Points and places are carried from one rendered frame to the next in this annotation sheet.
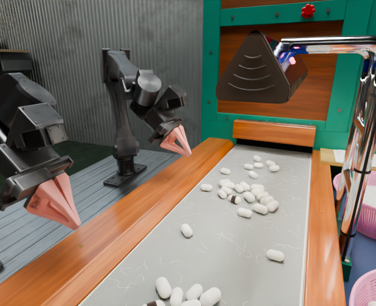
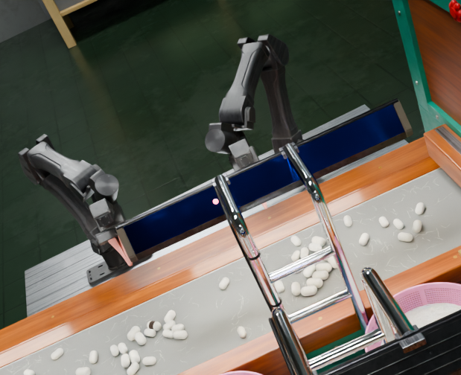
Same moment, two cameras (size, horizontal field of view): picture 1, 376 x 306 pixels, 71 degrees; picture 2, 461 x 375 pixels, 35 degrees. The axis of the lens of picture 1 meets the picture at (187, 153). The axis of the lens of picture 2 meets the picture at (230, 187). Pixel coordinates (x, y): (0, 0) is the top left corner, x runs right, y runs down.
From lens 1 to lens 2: 151 cm
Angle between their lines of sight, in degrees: 59
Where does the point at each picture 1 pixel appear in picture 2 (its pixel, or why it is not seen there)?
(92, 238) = (168, 265)
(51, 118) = (103, 210)
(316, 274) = (229, 355)
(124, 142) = (279, 144)
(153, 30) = not seen: outside the picture
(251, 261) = (229, 328)
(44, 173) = (112, 233)
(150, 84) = (215, 142)
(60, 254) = (147, 269)
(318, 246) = (263, 341)
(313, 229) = not seen: hidden behind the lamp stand
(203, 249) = (219, 303)
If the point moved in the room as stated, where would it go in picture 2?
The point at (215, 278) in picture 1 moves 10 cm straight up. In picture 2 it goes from (199, 327) to (182, 297)
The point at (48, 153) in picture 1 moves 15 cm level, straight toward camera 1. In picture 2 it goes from (117, 219) to (87, 263)
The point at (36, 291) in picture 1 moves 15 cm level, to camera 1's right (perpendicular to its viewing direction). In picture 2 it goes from (124, 289) to (153, 312)
